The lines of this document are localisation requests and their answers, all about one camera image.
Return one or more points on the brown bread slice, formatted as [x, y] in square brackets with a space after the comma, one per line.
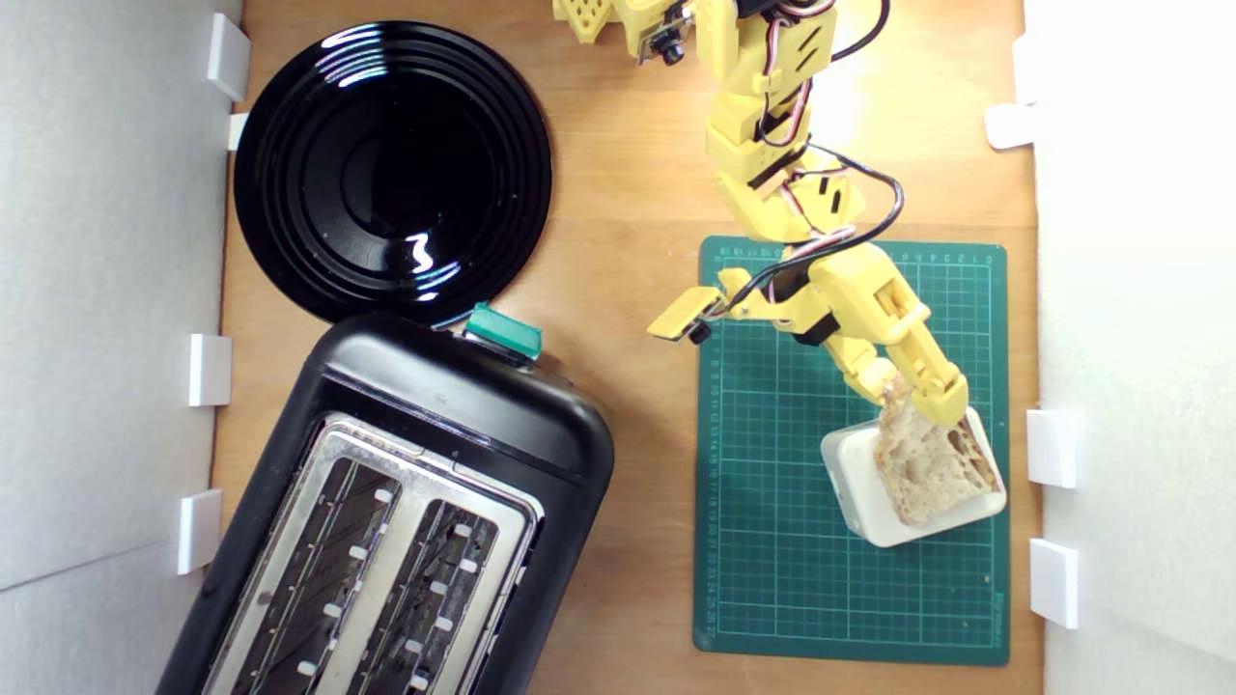
[927, 473]

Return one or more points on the green toaster lever knob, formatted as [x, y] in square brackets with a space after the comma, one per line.
[502, 330]

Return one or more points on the black two-slot toaster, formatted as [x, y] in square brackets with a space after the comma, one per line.
[463, 396]

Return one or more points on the white block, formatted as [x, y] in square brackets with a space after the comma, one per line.
[855, 492]

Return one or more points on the green cutting mat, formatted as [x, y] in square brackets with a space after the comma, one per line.
[772, 463]

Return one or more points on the black plate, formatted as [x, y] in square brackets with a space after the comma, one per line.
[386, 174]

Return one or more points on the small white wall clip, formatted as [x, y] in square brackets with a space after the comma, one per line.
[210, 370]
[229, 56]
[200, 531]
[1054, 582]
[1024, 68]
[1051, 448]
[238, 130]
[1009, 125]

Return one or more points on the yellow wrist camera box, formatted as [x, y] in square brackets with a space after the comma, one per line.
[681, 314]

